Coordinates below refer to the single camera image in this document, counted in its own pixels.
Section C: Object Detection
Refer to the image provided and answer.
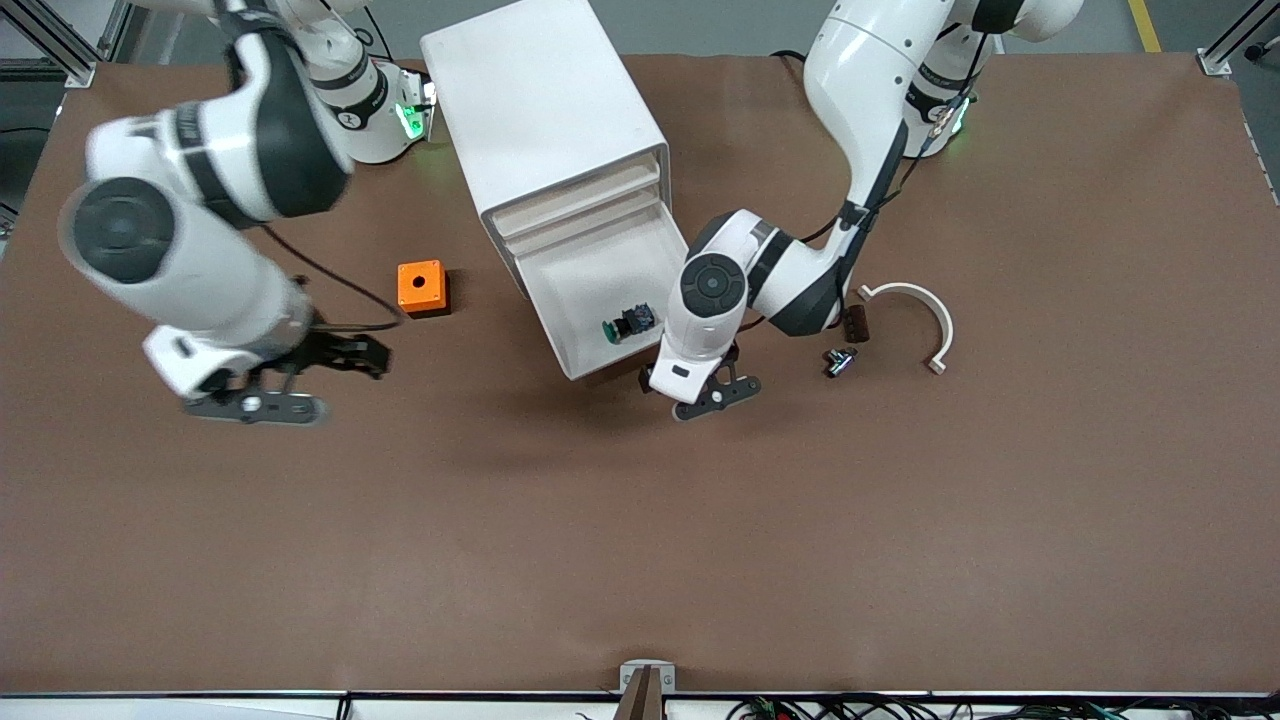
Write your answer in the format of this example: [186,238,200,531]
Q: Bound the green push button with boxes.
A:
[601,305,656,345]

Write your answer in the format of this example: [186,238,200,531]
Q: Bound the white drawer cabinet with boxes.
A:
[419,0,672,301]

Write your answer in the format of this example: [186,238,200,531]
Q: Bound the white table edge strip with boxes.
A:
[0,690,1280,720]

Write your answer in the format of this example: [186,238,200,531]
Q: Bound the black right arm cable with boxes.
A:
[260,225,406,336]

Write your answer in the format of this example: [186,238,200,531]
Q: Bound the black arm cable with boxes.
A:
[260,225,406,336]
[800,30,986,251]

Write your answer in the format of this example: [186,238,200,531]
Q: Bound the orange button enclosure box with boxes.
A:
[397,260,451,319]

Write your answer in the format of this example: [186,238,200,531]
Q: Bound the white curved plastic bracket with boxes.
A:
[857,282,955,376]

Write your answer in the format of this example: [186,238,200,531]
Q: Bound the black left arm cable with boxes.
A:
[800,30,986,251]

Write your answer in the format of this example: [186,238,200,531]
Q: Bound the grey metal edge bracket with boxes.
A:
[619,660,677,695]

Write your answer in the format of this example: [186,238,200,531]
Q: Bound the aluminium frame profile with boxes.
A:
[1198,0,1280,77]
[0,0,136,89]

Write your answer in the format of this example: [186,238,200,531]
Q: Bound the black cable bundle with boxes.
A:
[725,695,1280,720]

